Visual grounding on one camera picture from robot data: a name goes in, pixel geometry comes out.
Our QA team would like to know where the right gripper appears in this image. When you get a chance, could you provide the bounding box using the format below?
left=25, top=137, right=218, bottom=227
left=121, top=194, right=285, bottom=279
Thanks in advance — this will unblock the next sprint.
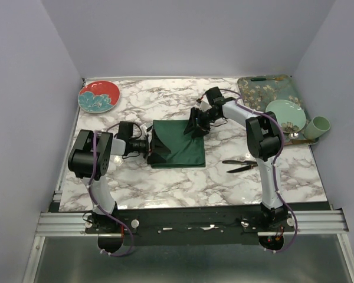
left=183, top=107, right=221, bottom=139

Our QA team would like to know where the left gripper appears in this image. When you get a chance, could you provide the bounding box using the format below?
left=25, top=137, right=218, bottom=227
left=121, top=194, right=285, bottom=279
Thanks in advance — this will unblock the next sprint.
left=129, top=129, right=171, bottom=164

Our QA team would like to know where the dark green cloth napkin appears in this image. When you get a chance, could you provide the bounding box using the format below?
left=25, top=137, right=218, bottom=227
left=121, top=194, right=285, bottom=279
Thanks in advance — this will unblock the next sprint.
left=150, top=120, right=206, bottom=169

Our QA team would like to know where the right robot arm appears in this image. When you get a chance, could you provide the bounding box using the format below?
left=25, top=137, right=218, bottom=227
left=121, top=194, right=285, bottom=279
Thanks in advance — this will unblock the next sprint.
left=184, top=87, right=288, bottom=231

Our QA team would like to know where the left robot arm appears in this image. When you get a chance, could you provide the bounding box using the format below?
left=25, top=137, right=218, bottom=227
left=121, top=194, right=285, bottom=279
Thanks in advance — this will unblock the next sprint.
left=68, top=121, right=171, bottom=233

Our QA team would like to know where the floral teal serving tray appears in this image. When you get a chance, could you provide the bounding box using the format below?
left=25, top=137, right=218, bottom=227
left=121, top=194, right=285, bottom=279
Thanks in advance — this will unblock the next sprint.
left=237, top=74, right=319, bottom=144

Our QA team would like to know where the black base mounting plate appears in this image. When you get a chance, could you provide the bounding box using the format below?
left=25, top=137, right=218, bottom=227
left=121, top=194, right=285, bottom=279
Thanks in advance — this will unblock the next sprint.
left=85, top=205, right=294, bottom=246

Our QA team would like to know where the red plate with blue flower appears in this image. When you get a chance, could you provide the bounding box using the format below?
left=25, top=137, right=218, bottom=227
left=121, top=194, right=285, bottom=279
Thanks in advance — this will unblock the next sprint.
left=77, top=80, right=120, bottom=114

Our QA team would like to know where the light green plate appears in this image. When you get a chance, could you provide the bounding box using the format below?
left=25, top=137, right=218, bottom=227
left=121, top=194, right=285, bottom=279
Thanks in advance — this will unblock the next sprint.
left=265, top=100, right=306, bottom=133

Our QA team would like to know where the light green cup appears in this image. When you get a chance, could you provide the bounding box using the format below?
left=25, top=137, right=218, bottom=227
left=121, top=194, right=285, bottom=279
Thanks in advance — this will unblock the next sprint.
left=304, top=116, right=331, bottom=140

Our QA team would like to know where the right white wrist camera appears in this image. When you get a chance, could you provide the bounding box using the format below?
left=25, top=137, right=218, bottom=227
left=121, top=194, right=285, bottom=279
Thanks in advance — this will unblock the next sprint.
left=197, top=98, right=211, bottom=111

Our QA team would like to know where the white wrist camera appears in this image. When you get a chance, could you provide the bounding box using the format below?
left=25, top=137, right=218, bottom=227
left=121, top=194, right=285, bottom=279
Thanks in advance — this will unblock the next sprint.
left=140, top=123, right=153, bottom=135
left=197, top=98, right=211, bottom=111

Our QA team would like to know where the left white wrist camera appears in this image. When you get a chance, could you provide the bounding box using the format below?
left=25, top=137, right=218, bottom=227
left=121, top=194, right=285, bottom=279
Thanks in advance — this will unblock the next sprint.
left=140, top=123, right=153, bottom=135

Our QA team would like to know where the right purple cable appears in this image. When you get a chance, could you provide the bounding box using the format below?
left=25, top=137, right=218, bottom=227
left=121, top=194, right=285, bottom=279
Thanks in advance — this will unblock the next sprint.
left=199, top=87, right=299, bottom=254

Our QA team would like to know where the purple cable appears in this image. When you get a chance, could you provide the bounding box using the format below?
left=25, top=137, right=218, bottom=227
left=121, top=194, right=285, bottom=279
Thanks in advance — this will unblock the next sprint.
left=199, top=87, right=299, bottom=254
left=87, top=123, right=135, bottom=258

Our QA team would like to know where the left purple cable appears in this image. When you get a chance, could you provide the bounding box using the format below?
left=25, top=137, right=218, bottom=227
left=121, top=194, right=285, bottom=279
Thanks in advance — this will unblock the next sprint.
left=87, top=123, right=135, bottom=258

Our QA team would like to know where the aluminium frame rail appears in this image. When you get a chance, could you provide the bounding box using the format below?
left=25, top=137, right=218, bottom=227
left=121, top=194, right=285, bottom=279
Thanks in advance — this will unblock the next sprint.
left=35, top=209, right=349, bottom=237

